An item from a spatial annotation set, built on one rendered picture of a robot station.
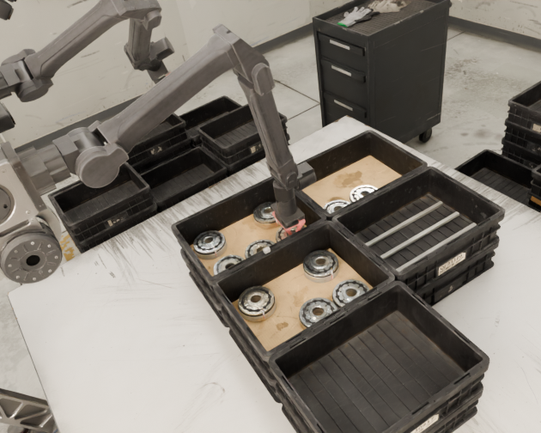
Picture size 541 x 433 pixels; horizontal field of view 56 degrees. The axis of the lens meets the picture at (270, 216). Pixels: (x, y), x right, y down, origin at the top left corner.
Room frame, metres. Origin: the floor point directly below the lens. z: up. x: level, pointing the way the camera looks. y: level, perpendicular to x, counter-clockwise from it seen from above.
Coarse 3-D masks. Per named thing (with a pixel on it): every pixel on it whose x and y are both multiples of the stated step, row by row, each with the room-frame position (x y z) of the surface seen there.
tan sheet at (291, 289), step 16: (288, 272) 1.04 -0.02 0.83; (352, 272) 0.99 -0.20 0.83; (272, 288) 0.99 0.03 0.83; (288, 288) 0.98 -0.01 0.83; (304, 288) 0.97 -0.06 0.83; (320, 288) 0.95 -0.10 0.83; (288, 304) 0.92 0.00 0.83; (272, 320) 0.87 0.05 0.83; (288, 320) 0.86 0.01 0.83; (256, 336) 0.83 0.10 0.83; (272, 336) 0.82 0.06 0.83; (288, 336) 0.81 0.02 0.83
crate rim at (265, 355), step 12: (312, 228) 1.10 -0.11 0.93; (336, 228) 1.08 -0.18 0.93; (348, 240) 1.02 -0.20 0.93; (276, 252) 1.03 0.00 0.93; (360, 252) 0.97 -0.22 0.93; (252, 264) 1.00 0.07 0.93; (228, 276) 0.97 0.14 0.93; (216, 288) 0.94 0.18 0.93; (228, 300) 0.89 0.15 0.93; (360, 300) 0.80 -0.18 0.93; (336, 312) 0.79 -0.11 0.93; (240, 324) 0.80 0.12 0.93; (252, 336) 0.77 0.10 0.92; (300, 336) 0.74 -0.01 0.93; (276, 348) 0.71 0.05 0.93; (264, 360) 0.70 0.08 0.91
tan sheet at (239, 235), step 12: (252, 216) 1.32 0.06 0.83; (228, 228) 1.29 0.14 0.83; (240, 228) 1.28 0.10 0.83; (252, 228) 1.26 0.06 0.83; (276, 228) 1.24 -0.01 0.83; (228, 240) 1.23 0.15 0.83; (240, 240) 1.22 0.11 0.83; (252, 240) 1.21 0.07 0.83; (228, 252) 1.17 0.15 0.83; (240, 252) 1.16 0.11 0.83; (204, 264) 1.14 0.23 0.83
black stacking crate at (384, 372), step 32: (352, 320) 0.77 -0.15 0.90; (384, 320) 0.80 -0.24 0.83; (416, 320) 0.77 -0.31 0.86; (320, 352) 0.73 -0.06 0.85; (352, 352) 0.73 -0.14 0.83; (384, 352) 0.71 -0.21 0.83; (416, 352) 0.69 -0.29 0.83; (448, 352) 0.67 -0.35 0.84; (320, 384) 0.66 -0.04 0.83; (352, 384) 0.64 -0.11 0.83; (384, 384) 0.63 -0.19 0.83; (416, 384) 0.61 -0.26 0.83; (448, 384) 0.60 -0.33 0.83; (480, 384) 0.58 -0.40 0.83; (320, 416) 0.58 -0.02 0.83; (352, 416) 0.57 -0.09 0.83; (384, 416) 0.55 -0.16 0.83
